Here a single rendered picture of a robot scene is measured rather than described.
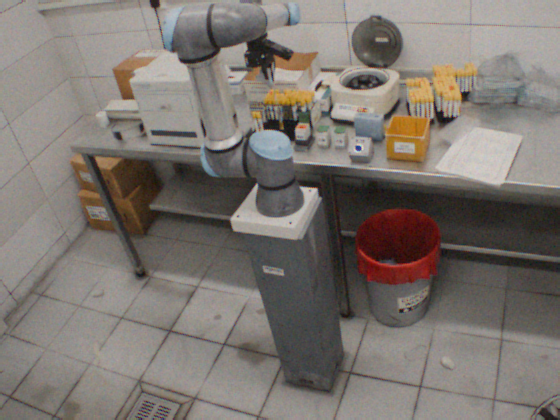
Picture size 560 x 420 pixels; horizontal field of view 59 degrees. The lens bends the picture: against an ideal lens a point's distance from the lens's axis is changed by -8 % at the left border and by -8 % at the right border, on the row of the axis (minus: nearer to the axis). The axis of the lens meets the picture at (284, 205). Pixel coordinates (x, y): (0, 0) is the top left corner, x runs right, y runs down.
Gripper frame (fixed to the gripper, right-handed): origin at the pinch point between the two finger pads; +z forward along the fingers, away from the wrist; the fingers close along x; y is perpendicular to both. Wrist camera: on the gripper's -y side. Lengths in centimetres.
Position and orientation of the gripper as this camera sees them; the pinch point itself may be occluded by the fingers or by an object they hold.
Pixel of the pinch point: (272, 84)
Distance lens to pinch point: 195.4
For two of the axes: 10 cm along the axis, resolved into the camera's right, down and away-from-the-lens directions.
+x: -3.5, 6.3, -7.0
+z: 1.6, 7.7, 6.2
